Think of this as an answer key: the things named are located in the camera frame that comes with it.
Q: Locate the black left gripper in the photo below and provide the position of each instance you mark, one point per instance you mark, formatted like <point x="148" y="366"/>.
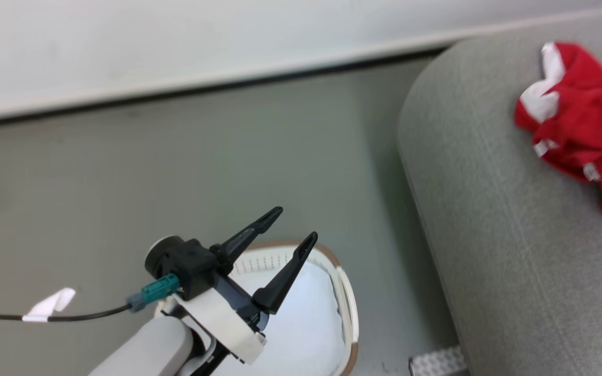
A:
<point x="186" y="261"/>

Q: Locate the red and white jersey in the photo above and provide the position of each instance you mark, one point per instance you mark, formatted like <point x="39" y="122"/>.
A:
<point x="588" y="115"/>

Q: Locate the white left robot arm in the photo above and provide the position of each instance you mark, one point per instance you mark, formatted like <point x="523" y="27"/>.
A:
<point x="144" y="350"/>

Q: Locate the white basket with brown rim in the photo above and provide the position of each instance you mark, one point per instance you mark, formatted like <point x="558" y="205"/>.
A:
<point x="306" y="324"/>

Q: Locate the grey patterned tape strip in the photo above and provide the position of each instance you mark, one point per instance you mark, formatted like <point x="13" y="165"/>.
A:
<point x="437" y="361"/>

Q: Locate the grey fabric sofa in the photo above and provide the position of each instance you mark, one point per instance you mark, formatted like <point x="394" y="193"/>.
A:
<point x="489" y="209"/>

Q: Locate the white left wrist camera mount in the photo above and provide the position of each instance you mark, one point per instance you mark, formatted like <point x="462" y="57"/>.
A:
<point x="222" y="324"/>

